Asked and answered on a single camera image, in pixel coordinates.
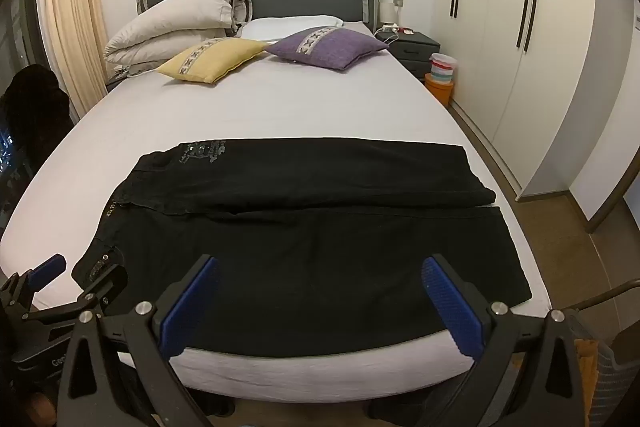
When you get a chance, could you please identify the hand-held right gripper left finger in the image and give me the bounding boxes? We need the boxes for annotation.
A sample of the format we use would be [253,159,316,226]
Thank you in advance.
[56,255,236,427]

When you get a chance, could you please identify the yellow cushion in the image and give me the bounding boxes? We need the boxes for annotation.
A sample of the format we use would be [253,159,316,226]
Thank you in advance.
[157,38,271,85]

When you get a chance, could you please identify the folded beige duvet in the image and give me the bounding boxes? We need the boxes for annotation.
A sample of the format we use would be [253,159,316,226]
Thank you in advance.
[103,0,253,78]

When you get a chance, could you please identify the orange round box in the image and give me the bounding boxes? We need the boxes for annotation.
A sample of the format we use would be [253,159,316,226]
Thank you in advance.
[424,74,455,108]

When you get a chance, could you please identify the grey laundry basket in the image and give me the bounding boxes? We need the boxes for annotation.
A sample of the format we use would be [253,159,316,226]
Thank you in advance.
[565,279,640,427]

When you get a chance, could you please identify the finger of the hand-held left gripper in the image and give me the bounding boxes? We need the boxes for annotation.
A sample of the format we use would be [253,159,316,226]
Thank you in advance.
[0,253,67,308]
[25,263,128,323]

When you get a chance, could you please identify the white wardrobe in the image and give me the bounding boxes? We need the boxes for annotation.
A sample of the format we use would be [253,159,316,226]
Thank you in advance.
[432,0,596,200]

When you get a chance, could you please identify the white pillow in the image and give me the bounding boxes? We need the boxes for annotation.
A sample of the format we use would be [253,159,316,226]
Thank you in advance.
[240,14,346,42]

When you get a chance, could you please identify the black pants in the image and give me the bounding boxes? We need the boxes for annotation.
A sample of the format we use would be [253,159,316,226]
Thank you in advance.
[71,138,532,358]

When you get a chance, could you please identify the striped plastic bucket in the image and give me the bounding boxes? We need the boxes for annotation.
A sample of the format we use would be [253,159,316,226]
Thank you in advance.
[429,53,457,84]

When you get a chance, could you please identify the beige curtain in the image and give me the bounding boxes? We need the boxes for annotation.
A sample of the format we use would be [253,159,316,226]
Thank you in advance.
[45,0,108,118]

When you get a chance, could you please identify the bed with grey headboard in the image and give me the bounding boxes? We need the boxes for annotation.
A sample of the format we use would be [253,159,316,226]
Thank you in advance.
[0,0,551,403]

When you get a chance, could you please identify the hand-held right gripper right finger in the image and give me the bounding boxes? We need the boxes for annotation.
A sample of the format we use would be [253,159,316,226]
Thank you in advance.
[420,253,586,427]

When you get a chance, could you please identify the dark grey nightstand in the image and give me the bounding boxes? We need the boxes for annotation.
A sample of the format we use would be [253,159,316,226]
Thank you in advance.
[375,29,440,80]

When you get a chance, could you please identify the purple cushion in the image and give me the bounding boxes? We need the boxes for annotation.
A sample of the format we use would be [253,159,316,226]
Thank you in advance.
[264,27,390,72]

